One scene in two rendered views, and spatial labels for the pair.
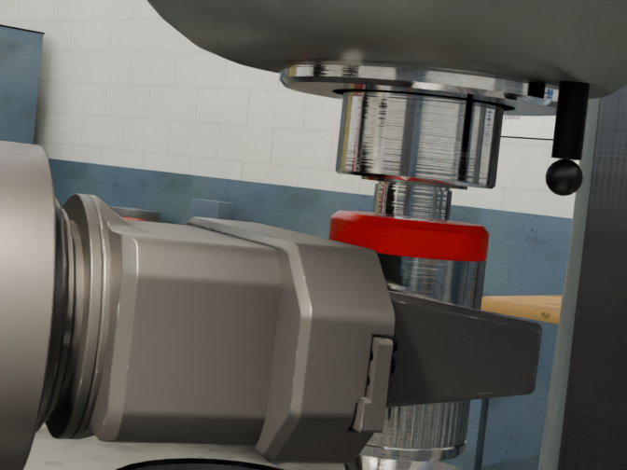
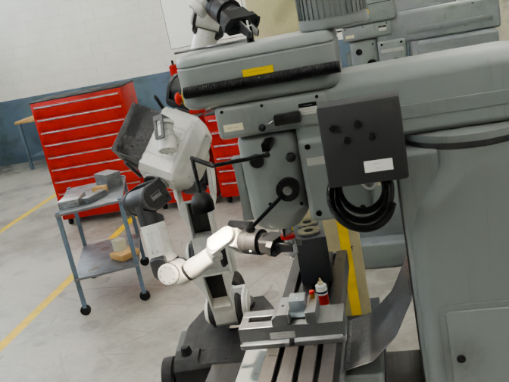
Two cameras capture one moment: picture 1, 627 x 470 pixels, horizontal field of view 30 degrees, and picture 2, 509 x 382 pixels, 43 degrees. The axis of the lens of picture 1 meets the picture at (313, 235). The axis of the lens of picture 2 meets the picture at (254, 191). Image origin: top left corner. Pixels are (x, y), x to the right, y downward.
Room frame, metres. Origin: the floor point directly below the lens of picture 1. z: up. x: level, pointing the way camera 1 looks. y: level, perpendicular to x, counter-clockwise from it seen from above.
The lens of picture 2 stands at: (-0.67, -1.70, 1.99)
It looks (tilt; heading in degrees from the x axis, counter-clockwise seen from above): 16 degrees down; 61
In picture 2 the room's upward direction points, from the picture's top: 11 degrees counter-clockwise
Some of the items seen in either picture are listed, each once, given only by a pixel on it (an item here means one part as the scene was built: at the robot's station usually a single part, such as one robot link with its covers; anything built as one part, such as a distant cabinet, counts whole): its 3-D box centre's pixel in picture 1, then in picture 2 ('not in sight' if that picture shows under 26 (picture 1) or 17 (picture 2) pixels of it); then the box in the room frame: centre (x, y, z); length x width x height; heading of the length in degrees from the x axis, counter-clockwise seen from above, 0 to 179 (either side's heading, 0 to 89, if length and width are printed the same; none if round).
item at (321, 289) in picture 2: not in sight; (322, 292); (0.48, 0.04, 0.98); 0.04 x 0.04 x 0.11
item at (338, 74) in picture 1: (424, 86); not in sight; (0.35, -0.03, 1.31); 0.09 x 0.09 x 0.01
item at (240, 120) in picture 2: not in sight; (277, 108); (0.38, -0.06, 1.68); 0.34 x 0.24 x 0.10; 138
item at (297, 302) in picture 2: not in sight; (298, 305); (0.32, -0.06, 1.04); 0.06 x 0.05 x 0.06; 48
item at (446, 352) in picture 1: (444, 354); (284, 248); (0.32, -0.04, 1.23); 0.06 x 0.02 x 0.03; 113
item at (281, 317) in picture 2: not in sight; (282, 311); (0.28, -0.02, 1.02); 0.12 x 0.06 x 0.04; 48
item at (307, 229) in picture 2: not in sight; (311, 248); (0.64, 0.30, 1.03); 0.22 x 0.12 x 0.20; 57
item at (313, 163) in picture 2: not in sight; (337, 167); (0.49, -0.16, 1.47); 0.24 x 0.19 x 0.26; 48
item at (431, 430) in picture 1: (397, 347); (289, 245); (0.35, -0.03, 1.23); 0.05 x 0.05 x 0.06
